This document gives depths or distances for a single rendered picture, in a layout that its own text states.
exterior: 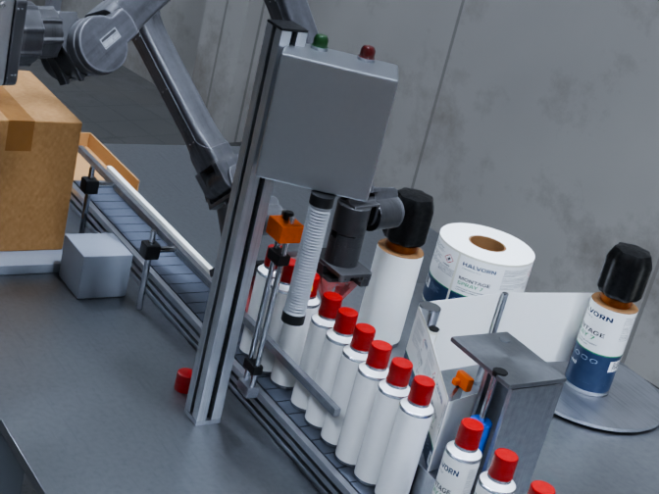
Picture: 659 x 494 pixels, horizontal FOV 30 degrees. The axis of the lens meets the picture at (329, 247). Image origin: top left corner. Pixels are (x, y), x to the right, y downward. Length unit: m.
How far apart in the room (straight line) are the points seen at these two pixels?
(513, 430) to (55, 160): 1.08
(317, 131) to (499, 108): 3.25
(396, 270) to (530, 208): 2.71
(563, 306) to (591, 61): 2.50
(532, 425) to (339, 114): 0.52
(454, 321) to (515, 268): 0.35
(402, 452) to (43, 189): 0.96
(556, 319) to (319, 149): 0.72
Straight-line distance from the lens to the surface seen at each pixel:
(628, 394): 2.41
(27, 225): 2.45
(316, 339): 1.97
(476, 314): 2.19
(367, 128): 1.77
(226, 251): 1.91
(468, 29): 5.09
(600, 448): 2.22
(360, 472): 1.89
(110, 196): 2.71
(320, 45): 1.80
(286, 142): 1.78
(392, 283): 2.25
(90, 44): 1.67
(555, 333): 2.34
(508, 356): 1.79
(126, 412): 2.03
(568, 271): 4.84
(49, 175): 2.42
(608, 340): 2.31
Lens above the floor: 1.89
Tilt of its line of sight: 22 degrees down
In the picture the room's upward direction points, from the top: 14 degrees clockwise
